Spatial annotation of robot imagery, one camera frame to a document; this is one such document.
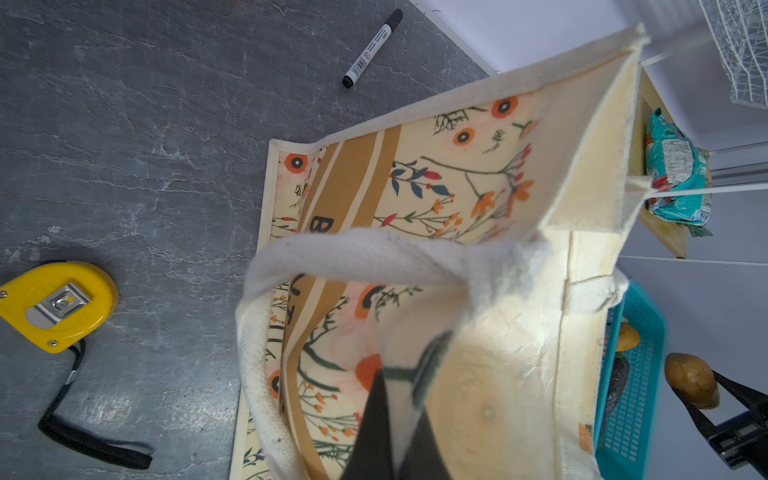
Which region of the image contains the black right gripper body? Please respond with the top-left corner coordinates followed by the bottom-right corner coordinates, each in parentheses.
top-left (707, 401), bottom-right (767, 477)

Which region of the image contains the brown potato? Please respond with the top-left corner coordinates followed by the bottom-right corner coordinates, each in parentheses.
top-left (664, 353), bottom-right (720, 410)

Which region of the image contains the yellow tape measure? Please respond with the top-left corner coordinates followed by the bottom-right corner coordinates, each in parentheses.
top-left (1, 261), bottom-right (153, 470)

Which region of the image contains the white wire wall rack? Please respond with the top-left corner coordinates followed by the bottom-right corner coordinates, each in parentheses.
top-left (699, 0), bottom-right (767, 109)

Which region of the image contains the teal plastic basket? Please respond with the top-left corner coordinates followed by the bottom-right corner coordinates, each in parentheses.
top-left (593, 281), bottom-right (666, 479)

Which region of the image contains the dark cucumber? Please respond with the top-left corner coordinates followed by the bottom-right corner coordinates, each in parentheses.
top-left (603, 353), bottom-right (630, 419)

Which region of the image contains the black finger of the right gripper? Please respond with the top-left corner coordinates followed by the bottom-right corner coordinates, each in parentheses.
top-left (713, 371), bottom-right (768, 414)
top-left (672, 388), bottom-right (717, 441)

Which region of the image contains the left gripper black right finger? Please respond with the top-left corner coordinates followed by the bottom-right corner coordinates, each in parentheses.
top-left (398, 413), bottom-right (451, 480)

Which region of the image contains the cream floral tote bag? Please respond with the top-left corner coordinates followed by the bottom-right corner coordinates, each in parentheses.
top-left (235, 25), bottom-right (651, 479)

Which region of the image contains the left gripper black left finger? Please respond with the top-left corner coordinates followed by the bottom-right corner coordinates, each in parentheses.
top-left (341, 370), bottom-right (395, 480)

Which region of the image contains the teal snack bag lower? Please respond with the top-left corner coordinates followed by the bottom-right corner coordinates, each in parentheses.
top-left (644, 108), bottom-right (712, 238)

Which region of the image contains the yellow mango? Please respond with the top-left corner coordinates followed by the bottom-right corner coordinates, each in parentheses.
top-left (616, 323), bottom-right (641, 352)

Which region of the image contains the black white marker pen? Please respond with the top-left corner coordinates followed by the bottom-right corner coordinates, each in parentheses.
top-left (342, 9), bottom-right (404, 89)

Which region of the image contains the white two-tier wooden shelf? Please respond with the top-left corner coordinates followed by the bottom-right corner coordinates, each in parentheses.
top-left (626, 65), bottom-right (768, 268)

